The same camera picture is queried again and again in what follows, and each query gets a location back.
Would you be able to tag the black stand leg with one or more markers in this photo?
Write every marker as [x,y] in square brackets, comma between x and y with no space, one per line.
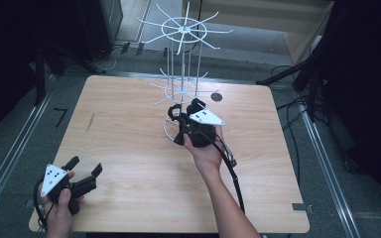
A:
[287,72]
[40,76]

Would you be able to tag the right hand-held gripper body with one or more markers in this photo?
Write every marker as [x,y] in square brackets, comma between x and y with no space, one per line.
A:
[201,132]

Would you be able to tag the round dark table grommet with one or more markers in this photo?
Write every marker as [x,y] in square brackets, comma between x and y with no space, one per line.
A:
[216,96]

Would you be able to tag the grey tape piece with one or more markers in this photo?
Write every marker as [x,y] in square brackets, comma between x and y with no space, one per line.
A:
[301,207]

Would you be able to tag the black cabinet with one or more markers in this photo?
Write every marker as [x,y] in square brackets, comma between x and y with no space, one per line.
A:
[99,29]

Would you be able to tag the light wooden panel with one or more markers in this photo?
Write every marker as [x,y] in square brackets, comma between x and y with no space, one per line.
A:
[278,13]

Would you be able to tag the person's right hand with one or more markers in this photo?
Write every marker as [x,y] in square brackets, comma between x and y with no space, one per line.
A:
[208,158]

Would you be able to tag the metal floor rail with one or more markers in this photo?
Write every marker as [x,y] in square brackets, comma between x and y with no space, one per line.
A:
[327,172]
[13,155]

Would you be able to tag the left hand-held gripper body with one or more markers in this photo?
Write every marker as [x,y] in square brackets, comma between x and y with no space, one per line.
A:
[55,180]

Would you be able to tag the person's left hand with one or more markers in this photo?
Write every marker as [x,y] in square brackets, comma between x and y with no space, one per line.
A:
[59,218]

